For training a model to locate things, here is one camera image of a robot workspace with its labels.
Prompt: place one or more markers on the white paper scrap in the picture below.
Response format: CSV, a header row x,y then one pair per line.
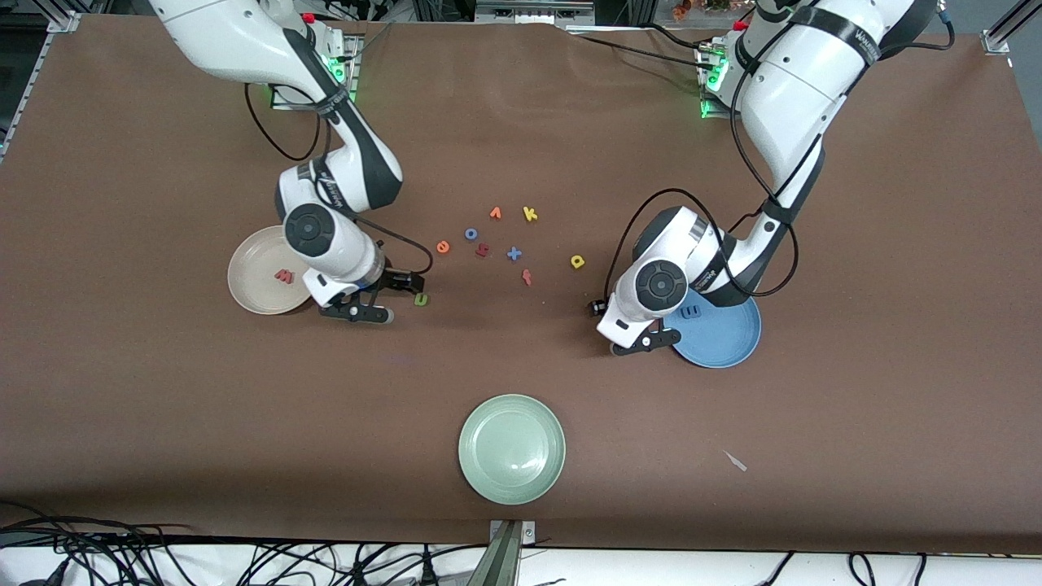
x,y
737,462

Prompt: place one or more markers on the grey power strip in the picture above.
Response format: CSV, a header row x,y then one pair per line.
x,y
529,11

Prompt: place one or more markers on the silver table corner bracket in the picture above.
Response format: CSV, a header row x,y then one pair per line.
x,y
995,42
63,22

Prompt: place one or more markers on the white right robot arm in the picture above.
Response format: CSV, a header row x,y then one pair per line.
x,y
244,41

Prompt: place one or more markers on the beige round plate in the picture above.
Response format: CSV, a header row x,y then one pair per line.
x,y
256,281

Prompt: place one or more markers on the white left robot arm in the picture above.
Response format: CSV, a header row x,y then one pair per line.
x,y
781,89

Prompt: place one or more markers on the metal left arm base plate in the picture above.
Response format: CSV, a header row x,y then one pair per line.
x,y
708,111

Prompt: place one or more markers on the blue foam letter m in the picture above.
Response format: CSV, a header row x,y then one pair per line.
x,y
693,312

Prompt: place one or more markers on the aluminium camera mount post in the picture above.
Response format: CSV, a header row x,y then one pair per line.
x,y
505,561

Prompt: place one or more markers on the blue round plate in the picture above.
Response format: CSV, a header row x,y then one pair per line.
x,y
724,342

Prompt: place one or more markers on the pale green round plate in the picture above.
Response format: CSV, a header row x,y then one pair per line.
x,y
511,449

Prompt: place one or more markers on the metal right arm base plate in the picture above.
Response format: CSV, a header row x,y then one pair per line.
x,y
348,81

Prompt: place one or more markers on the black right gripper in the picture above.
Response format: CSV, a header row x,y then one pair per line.
x,y
396,282

